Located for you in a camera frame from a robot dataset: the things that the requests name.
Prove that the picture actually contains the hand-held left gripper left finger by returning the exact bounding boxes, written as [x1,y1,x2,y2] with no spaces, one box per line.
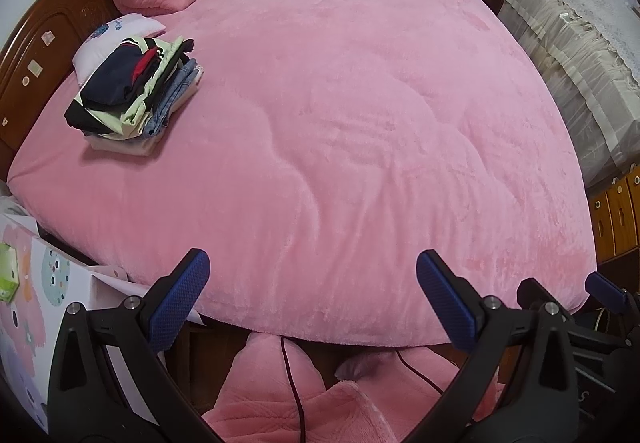
[47,248,221,443]

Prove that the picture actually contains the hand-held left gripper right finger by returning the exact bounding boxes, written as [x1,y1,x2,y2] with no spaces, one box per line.
[397,250,586,443]

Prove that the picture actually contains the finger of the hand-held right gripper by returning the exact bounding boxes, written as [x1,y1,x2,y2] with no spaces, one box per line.
[586,271,640,324]
[516,278,640,359]

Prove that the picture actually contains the stack of folded clothes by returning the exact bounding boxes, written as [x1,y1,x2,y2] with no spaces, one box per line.
[64,37,195,140]

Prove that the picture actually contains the wooden drawer cabinet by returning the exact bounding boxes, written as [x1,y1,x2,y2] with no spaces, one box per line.
[587,163,640,264]

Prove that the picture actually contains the pink plush cloth on floor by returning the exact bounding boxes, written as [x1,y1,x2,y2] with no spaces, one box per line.
[200,330,506,443]

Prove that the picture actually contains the white dotted storage box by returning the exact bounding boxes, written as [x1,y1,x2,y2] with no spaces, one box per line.
[0,210,206,424]

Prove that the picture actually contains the green tissue pack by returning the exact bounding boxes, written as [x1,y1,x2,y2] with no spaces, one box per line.
[0,243,20,304]

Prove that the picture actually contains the pink fleece bed blanket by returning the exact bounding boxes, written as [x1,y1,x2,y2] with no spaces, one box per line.
[7,0,598,346]

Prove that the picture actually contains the folded blue jeans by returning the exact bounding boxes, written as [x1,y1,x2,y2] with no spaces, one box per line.
[142,56,201,136]

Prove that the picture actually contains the white lace covered furniture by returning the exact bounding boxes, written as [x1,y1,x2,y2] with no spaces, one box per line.
[502,0,640,189]

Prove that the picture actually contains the small white printed pillow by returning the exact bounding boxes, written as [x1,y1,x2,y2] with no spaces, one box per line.
[72,13,167,86]

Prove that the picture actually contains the wooden headboard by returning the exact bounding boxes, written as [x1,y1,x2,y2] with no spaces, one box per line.
[0,0,123,164]

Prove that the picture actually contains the black cable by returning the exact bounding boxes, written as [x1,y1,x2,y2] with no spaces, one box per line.
[396,352,448,396]

